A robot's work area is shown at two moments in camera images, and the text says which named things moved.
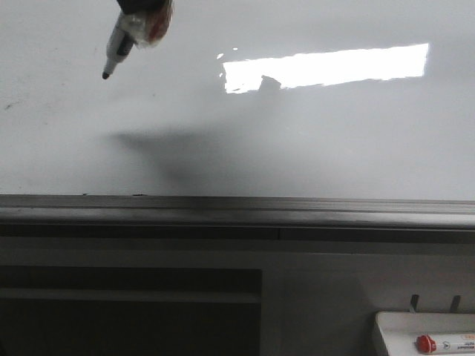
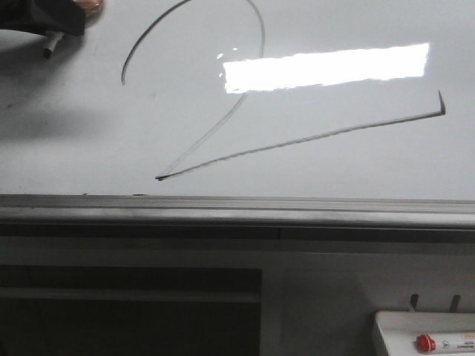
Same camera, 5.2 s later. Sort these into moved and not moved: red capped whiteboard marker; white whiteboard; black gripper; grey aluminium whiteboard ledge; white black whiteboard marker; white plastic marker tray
Moved: black gripper; white black whiteboard marker
Not moved: red capped whiteboard marker; white whiteboard; grey aluminium whiteboard ledge; white plastic marker tray
